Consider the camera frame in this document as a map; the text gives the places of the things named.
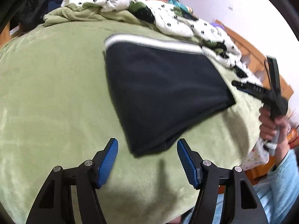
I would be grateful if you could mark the person's right forearm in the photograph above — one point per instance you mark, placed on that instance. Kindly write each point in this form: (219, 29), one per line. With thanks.
(280, 179)

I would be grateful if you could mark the white flower-print pillow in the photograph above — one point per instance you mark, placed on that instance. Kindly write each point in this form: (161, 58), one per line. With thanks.
(240, 71)

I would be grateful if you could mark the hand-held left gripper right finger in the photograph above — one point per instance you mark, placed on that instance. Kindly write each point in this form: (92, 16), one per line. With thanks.
(188, 163)

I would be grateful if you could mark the white flower-print quilt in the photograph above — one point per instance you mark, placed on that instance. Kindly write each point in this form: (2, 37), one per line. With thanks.
(175, 21)

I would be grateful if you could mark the green fleece bed blanket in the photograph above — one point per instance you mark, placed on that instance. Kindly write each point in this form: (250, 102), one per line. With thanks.
(58, 98)

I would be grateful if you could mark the teal patterned pillow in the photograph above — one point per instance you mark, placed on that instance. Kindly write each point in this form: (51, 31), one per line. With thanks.
(181, 5)

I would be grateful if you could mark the purple fluffy cloth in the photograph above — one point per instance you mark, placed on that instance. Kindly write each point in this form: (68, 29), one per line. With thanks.
(216, 24)

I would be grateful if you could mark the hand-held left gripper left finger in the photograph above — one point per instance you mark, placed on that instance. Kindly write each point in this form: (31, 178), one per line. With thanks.
(107, 161)

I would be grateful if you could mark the wooden bed frame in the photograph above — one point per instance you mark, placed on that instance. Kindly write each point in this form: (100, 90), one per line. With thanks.
(236, 39)

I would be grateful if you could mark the person's right hand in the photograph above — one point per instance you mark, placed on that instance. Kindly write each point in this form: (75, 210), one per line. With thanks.
(266, 126)

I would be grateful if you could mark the crumpled green blanket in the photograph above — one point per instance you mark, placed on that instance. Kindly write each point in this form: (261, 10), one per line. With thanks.
(70, 14)

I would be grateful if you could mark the black jacket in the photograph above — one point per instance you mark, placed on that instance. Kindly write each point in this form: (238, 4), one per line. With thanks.
(32, 11)

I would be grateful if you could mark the black pants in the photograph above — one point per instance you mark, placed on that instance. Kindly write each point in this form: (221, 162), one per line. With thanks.
(163, 93)

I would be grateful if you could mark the star-print sheet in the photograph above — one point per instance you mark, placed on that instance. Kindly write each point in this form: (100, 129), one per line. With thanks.
(254, 156)

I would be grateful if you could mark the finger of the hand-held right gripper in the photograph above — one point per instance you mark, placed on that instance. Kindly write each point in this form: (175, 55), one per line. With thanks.
(250, 87)
(273, 74)

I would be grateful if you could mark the orange patterned packet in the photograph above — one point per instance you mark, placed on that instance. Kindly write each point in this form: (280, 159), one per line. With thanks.
(293, 137)

